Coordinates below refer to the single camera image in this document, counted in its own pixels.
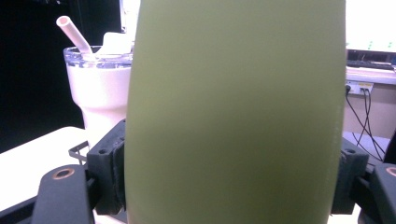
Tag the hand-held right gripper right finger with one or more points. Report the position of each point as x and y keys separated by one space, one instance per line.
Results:
x=350 y=174

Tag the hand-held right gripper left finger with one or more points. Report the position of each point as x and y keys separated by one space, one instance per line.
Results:
x=104 y=174

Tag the white tumbler with straw lid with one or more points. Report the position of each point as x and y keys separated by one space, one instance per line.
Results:
x=99 y=90

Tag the green bottle with white cap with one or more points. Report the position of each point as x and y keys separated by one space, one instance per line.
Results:
x=236 y=112

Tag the beige desk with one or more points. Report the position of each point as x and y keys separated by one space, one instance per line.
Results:
x=378 y=109

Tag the white power strip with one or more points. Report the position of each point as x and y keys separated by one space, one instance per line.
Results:
x=358 y=87

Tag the black keyboard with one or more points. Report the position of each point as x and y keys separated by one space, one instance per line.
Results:
x=370 y=64

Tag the black curtain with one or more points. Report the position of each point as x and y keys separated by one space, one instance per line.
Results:
x=31 y=77

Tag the computer monitor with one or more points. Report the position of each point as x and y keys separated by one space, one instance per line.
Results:
x=370 y=21

